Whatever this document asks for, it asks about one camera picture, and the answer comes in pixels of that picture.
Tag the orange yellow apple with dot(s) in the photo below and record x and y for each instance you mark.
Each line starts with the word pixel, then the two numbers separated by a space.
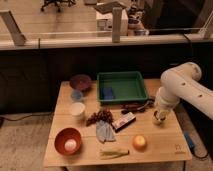
pixel 139 142

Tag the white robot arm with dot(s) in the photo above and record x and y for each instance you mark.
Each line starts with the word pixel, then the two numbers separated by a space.
pixel 182 82

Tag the small blue cup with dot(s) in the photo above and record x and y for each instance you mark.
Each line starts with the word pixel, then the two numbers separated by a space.
pixel 77 96

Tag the white paper cup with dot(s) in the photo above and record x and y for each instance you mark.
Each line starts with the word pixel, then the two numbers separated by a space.
pixel 77 110

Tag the blue sponge block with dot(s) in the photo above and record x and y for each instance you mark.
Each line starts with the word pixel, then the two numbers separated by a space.
pixel 108 93

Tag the green plastic tray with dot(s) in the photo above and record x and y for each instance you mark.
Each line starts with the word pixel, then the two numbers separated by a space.
pixel 127 86

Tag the dark purple bowl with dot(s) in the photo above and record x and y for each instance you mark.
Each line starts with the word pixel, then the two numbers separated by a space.
pixel 80 82

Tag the dark grape bunch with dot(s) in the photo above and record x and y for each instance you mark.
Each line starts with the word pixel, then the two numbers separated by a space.
pixel 102 115

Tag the grey blue cloth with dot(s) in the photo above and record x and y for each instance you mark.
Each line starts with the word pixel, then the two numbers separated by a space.
pixel 104 132

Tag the wooden table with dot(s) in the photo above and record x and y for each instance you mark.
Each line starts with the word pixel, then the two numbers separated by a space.
pixel 163 143

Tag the red bowl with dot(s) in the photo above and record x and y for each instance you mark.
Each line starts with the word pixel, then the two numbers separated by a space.
pixel 63 136

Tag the white egg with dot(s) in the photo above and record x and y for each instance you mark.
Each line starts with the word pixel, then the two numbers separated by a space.
pixel 70 145

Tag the white cardboard box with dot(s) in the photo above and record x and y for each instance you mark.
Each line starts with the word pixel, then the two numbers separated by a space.
pixel 104 22

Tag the black office chair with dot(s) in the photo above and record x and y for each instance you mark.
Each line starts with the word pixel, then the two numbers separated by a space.
pixel 57 4

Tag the blue object on floor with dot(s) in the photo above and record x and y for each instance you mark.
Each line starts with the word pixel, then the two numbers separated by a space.
pixel 189 140

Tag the red black handled tool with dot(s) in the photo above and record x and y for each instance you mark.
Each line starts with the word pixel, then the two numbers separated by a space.
pixel 137 107

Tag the grey upright post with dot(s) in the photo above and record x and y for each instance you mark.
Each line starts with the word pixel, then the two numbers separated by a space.
pixel 116 13

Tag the grey slanted left post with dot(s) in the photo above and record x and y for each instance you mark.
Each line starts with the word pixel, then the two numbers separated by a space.
pixel 15 32

